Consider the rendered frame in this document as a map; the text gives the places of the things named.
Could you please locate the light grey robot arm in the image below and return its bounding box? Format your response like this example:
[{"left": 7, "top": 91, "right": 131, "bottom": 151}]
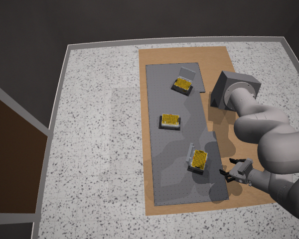
[{"left": 224, "top": 82, "right": 299, "bottom": 219}]

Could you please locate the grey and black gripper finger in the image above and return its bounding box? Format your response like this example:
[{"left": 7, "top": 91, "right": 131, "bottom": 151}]
[
  {"left": 219, "top": 169, "right": 236, "bottom": 183},
  {"left": 229, "top": 158, "right": 246, "bottom": 164}
]

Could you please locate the yellow tip rack plate with holes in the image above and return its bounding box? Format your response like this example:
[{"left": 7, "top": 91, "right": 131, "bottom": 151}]
[{"left": 175, "top": 78, "right": 191, "bottom": 90}]

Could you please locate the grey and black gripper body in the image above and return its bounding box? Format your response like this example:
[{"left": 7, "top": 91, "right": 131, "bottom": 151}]
[{"left": 229, "top": 162, "right": 248, "bottom": 184}]

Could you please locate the yellow pipette tip rack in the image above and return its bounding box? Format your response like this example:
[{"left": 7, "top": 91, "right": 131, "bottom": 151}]
[
  {"left": 162, "top": 115, "right": 179, "bottom": 124},
  {"left": 192, "top": 150, "right": 207, "bottom": 170}
]

